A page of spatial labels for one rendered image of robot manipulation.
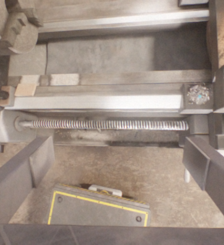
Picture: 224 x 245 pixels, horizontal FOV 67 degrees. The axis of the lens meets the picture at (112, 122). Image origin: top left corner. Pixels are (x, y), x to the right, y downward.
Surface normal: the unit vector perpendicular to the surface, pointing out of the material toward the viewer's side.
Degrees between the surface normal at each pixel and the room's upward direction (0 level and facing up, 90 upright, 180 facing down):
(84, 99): 36
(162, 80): 0
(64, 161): 0
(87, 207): 0
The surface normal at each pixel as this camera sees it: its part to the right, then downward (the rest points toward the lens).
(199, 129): -0.14, -0.12
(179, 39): -0.20, 0.10
